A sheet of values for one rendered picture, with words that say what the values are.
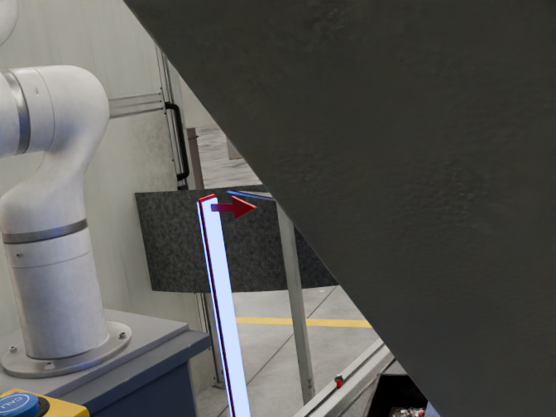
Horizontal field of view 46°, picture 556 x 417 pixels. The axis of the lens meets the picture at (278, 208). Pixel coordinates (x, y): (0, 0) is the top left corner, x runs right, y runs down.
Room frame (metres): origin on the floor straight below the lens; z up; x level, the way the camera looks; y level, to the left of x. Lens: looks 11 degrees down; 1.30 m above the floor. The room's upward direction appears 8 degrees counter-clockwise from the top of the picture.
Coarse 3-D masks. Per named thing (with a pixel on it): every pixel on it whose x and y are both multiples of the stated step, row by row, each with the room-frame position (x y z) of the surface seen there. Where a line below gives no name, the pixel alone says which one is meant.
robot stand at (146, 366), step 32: (160, 352) 0.91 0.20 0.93; (192, 352) 0.93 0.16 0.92; (96, 384) 0.83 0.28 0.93; (128, 384) 0.83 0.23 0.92; (160, 384) 0.89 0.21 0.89; (192, 384) 0.96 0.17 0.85; (96, 416) 0.80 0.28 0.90; (128, 416) 0.84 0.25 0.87; (160, 416) 0.88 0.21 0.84; (192, 416) 0.93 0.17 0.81
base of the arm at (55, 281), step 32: (32, 256) 0.88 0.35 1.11; (64, 256) 0.89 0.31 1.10; (32, 288) 0.88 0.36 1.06; (64, 288) 0.89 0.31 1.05; (96, 288) 0.94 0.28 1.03; (32, 320) 0.89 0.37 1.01; (64, 320) 0.88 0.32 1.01; (96, 320) 0.92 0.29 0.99; (32, 352) 0.89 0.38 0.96; (64, 352) 0.88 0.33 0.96; (96, 352) 0.89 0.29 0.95
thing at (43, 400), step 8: (8, 392) 0.52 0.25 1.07; (40, 400) 0.49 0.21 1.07; (48, 400) 0.49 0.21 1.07; (56, 400) 0.49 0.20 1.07; (40, 408) 0.48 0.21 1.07; (48, 408) 0.48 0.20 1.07; (56, 408) 0.48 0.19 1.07; (64, 408) 0.48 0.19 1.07; (72, 408) 0.47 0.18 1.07; (80, 408) 0.47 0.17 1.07; (32, 416) 0.46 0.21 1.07; (40, 416) 0.46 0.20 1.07; (48, 416) 0.47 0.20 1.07; (56, 416) 0.46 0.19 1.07; (64, 416) 0.46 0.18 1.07; (72, 416) 0.46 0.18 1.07; (80, 416) 0.47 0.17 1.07; (88, 416) 0.47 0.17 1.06
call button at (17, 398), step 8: (16, 392) 0.49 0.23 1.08; (24, 392) 0.49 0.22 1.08; (0, 400) 0.48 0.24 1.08; (8, 400) 0.48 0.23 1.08; (16, 400) 0.48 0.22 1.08; (24, 400) 0.48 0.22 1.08; (32, 400) 0.47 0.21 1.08; (0, 408) 0.47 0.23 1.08; (8, 408) 0.47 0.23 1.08; (16, 408) 0.47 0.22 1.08; (24, 408) 0.46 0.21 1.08; (32, 408) 0.47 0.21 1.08; (0, 416) 0.46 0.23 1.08; (8, 416) 0.46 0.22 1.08; (16, 416) 0.46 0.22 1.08; (24, 416) 0.46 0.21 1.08
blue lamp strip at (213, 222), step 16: (208, 208) 0.67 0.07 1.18; (208, 224) 0.66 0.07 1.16; (208, 240) 0.66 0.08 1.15; (224, 256) 0.68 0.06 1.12; (224, 272) 0.67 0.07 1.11; (224, 288) 0.67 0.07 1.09; (224, 304) 0.67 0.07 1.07; (224, 320) 0.66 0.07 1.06; (224, 336) 0.66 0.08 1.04; (240, 352) 0.68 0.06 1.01; (240, 368) 0.67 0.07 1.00; (240, 384) 0.67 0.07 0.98; (240, 400) 0.67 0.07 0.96; (240, 416) 0.66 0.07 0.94
